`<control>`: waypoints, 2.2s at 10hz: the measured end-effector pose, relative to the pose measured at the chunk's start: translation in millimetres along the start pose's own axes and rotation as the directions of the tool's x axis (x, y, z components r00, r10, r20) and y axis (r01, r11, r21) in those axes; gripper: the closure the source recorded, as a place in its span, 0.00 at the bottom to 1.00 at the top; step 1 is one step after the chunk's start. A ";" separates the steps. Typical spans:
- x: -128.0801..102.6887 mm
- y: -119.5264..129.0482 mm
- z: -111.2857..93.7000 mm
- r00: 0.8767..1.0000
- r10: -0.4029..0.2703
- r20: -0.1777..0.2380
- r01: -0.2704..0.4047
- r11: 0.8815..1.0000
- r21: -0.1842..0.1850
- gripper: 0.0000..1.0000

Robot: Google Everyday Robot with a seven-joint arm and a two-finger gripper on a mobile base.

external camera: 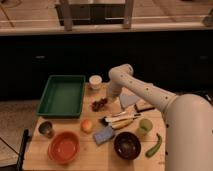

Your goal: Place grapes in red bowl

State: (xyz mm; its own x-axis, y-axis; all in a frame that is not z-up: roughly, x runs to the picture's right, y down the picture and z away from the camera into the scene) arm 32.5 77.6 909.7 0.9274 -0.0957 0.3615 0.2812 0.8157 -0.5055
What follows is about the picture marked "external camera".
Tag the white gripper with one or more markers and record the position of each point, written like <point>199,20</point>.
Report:
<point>113,91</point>

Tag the dark purple grapes bunch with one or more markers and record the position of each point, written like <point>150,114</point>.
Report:
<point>99,105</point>

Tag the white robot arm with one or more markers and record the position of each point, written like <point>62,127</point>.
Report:
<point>188,120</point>

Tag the dark purple bowl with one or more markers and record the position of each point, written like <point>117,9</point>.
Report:
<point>127,145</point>

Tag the red bowl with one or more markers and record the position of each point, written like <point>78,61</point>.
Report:
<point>64,147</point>

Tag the grey folded cloth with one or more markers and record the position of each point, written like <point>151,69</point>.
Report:
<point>127,100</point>

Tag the white cylindrical container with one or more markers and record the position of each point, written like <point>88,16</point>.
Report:
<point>95,82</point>

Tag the small wooden block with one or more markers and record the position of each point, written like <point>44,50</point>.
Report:
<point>141,106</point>

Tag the yellow banana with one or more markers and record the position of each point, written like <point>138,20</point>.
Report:
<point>121,124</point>

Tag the light green cup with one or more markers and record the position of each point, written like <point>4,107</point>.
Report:
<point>145,126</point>

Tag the orange peach fruit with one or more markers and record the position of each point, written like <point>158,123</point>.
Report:
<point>87,126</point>

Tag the blue sponge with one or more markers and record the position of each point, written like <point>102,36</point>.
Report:
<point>104,135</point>

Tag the green plastic tray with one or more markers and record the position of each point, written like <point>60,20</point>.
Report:
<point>62,97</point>

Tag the green cucumber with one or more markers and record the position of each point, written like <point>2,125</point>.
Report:
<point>153,150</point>

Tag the small metal cup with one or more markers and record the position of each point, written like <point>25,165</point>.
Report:
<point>46,129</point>

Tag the black chair back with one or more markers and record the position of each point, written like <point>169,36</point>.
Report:
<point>22,149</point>

